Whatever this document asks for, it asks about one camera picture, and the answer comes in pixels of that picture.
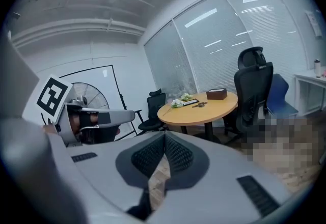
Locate black table base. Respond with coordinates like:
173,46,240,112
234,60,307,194
180,121,222,144

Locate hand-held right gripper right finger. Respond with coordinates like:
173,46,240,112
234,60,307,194
152,130,291,224

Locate large black floor fan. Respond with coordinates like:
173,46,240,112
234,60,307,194
70,81,111,111

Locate black office chair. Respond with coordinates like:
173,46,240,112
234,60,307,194
224,46,275,145
137,88,170,132

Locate white artificial flower sprig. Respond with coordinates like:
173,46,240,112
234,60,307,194
162,99,184,117

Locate white desk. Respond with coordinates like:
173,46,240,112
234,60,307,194
293,67,326,117

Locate blue chair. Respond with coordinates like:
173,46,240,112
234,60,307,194
266,73,299,119

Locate person's left forearm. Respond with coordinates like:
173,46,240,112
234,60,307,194
42,124,57,136

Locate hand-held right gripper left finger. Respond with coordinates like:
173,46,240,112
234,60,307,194
47,130,167,224

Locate paper wall notice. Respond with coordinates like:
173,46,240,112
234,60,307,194
305,10,323,38

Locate person's left hand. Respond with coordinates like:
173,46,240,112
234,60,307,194
69,113,99,139

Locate white bottle with dark cap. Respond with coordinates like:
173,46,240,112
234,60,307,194
314,59,322,78

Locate whiteboard on black stand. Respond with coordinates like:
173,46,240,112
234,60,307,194
58,64,140,141

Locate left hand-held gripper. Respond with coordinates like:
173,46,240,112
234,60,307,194
22,74,136,147

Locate white ceiling pipes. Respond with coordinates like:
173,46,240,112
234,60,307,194
11,18,146,49

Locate brown wooden box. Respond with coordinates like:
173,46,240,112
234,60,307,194
205,87,228,101

